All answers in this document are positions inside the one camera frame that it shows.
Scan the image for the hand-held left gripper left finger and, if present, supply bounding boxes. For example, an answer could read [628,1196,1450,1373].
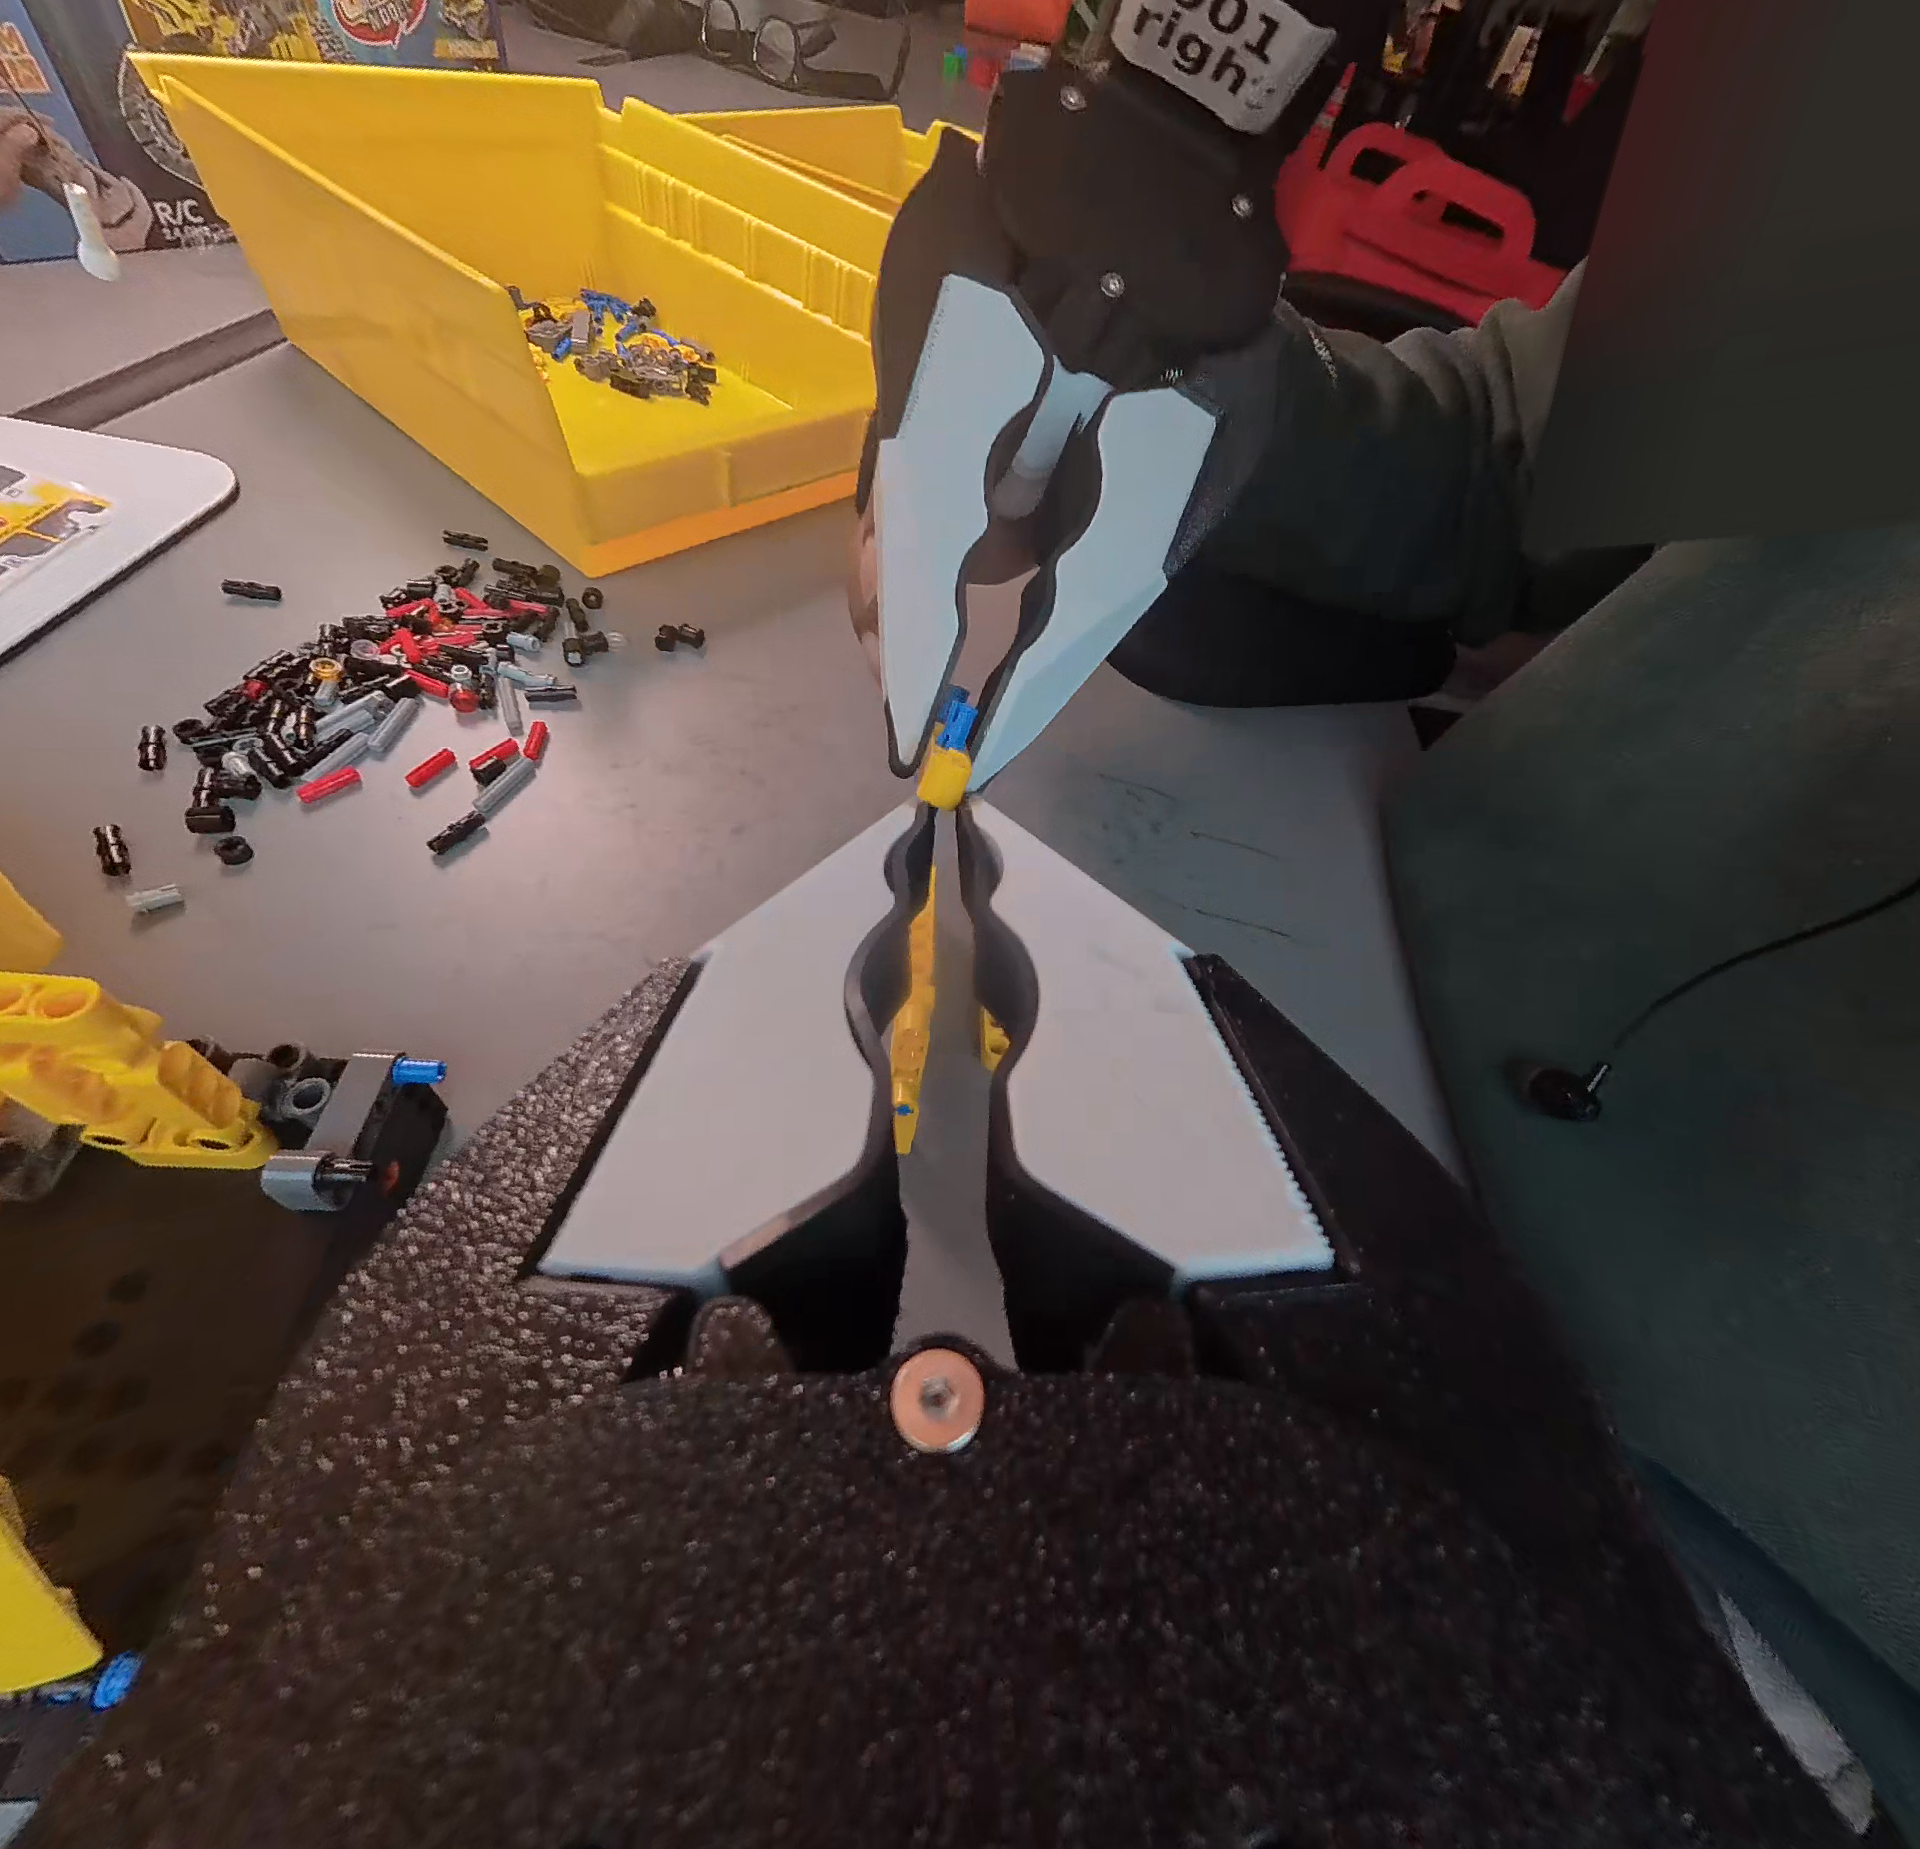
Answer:
[537,801,930,1290]

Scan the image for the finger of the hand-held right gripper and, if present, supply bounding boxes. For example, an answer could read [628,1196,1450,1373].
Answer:
[874,273,1057,781]
[963,384,1224,796]

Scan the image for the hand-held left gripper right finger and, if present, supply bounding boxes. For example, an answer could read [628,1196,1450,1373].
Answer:
[952,801,1341,1286]

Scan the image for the yellow lego panel assembly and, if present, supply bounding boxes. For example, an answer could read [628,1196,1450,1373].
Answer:
[893,687,1011,1158]

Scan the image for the person's right forearm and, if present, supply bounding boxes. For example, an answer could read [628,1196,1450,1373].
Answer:
[1200,261,1584,654]

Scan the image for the assorted lego parts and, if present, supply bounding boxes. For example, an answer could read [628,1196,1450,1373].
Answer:
[507,286,724,407]

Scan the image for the pile of small lego pins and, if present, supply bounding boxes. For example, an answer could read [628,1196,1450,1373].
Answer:
[96,526,710,913]

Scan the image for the partly built yellow lego model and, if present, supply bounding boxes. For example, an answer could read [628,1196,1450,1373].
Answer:
[0,969,451,1775]

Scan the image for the person's right hand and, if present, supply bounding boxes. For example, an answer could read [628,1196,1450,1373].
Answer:
[842,490,886,687]

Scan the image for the red black bag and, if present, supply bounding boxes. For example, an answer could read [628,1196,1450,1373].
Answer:
[1283,118,1573,308]

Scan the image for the yellow plastic storage bin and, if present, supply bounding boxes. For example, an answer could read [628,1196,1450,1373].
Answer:
[676,109,983,211]
[127,50,901,581]
[0,864,65,981]

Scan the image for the black eyeglasses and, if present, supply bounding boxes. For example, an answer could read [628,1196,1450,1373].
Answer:
[700,0,841,87]

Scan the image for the person's green sweatshirt torso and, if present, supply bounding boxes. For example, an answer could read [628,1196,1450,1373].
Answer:
[1380,528,1920,1699]

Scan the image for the white instruction board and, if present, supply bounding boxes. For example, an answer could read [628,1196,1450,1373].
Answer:
[0,420,240,663]

